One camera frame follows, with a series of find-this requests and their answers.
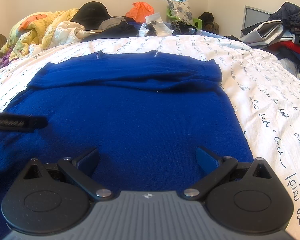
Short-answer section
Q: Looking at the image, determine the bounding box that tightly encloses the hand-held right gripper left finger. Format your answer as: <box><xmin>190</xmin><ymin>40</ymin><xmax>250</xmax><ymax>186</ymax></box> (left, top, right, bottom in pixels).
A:
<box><xmin>21</xmin><ymin>147</ymin><xmax>113</xmax><ymax>201</ymax></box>

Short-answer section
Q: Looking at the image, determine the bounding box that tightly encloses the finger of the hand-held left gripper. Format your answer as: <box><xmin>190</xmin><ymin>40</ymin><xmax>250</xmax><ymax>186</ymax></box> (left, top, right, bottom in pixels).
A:
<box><xmin>25</xmin><ymin>114</ymin><xmax>48</xmax><ymax>133</ymax></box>

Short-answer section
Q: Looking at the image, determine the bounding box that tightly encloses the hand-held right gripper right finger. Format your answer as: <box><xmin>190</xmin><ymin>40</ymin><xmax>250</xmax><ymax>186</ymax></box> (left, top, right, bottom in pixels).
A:
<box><xmin>182</xmin><ymin>146</ymin><xmax>274</xmax><ymax>200</ymax></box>

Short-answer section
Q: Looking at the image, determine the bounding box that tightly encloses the blue knit sweater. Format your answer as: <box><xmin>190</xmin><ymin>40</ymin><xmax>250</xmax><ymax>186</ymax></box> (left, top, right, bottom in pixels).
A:
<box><xmin>0</xmin><ymin>50</ymin><xmax>254</xmax><ymax>233</ymax></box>

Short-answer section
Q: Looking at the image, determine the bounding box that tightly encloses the grey and red clothes pile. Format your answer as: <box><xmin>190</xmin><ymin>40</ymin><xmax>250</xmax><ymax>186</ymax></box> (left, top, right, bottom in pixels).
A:
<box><xmin>241</xmin><ymin>2</ymin><xmax>300</xmax><ymax>35</ymax></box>

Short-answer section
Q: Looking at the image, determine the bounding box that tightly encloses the purple cloth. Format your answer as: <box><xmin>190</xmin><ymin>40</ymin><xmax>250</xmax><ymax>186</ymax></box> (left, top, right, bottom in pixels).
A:
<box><xmin>0</xmin><ymin>52</ymin><xmax>12</xmax><ymax>70</ymax></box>

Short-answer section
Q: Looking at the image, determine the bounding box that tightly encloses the white script print quilt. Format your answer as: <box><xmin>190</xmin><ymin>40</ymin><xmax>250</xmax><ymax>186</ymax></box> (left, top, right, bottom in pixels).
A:
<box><xmin>0</xmin><ymin>34</ymin><xmax>300</xmax><ymax>240</ymax></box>

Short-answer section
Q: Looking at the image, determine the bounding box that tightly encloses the white padded garment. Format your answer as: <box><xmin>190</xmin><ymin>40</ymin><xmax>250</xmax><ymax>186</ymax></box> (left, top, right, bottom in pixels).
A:
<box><xmin>44</xmin><ymin>21</ymin><xmax>105</xmax><ymax>48</ymax></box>

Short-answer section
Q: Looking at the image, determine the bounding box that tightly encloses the yellow cartoon print comforter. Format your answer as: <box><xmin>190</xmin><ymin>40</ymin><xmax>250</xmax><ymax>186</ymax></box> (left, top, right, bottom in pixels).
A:
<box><xmin>0</xmin><ymin>8</ymin><xmax>79</xmax><ymax>60</ymax></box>

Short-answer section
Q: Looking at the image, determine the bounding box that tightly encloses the black hat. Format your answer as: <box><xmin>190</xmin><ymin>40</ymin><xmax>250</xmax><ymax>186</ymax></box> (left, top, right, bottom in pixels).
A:
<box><xmin>72</xmin><ymin>1</ymin><xmax>112</xmax><ymax>30</ymax></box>

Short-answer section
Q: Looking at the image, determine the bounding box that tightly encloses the dark navy garment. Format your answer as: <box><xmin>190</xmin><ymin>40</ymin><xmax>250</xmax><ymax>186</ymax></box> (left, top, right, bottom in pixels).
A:
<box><xmin>81</xmin><ymin>21</ymin><xmax>140</xmax><ymax>43</ymax></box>

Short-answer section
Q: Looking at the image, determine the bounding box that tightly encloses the green plastic chair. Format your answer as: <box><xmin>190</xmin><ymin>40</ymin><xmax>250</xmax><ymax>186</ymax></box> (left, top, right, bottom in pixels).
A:
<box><xmin>166</xmin><ymin>8</ymin><xmax>202</xmax><ymax>29</ymax></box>

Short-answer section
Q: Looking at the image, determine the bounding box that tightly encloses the clear plastic wrapping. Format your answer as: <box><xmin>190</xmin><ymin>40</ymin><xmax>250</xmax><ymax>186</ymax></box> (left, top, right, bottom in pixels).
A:
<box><xmin>138</xmin><ymin>12</ymin><xmax>173</xmax><ymax>37</ymax></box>

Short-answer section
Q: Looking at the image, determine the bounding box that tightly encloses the olive brown bag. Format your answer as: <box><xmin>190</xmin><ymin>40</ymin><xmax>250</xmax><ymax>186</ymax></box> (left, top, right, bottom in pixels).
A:
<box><xmin>197</xmin><ymin>12</ymin><xmax>219</xmax><ymax>34</ymax></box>

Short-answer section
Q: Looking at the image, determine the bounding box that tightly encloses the white and grey garment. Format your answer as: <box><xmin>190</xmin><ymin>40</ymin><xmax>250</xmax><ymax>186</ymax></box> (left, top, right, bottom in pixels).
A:
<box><xmin>240</xmin><ymin>21</ymin><xmax>300</xmax><ymax>49</ymax></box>

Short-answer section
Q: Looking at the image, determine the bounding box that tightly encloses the red garment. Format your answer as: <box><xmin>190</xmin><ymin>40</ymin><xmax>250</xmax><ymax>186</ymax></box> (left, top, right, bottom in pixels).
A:
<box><xmin>275</xmin><ymin>40</ymin><xmax>300</xmax><ymax>55</ymax></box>

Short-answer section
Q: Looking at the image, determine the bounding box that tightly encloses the orange plastic bag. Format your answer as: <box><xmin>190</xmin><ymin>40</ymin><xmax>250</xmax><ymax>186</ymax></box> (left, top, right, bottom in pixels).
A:
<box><xmin>125</xmin><ymin>1</ymin><xmax>155</xmax><ymax>23</ymax></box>

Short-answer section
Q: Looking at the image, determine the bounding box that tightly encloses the grey framed panel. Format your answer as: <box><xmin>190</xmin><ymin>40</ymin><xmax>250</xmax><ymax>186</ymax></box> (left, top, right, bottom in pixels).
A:
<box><xmin>244</xmin><ymin>5</ymin><xmax>273</xmax><ymax>30</ymax></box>

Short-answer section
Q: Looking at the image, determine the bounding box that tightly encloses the floral print pillow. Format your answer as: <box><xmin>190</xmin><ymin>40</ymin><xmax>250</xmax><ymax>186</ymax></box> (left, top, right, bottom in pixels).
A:
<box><xmin>167</xmin><ymin>0</ymin><xmax>192</xmax><ymax>20</ymax></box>

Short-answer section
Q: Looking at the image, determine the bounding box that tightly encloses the black strap bag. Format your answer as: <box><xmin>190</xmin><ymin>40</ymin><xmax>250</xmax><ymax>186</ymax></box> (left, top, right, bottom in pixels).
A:
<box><xmin>170</xmin><ymin>20</ymin><xmax>198</xmax><ymax>36</ymax></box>

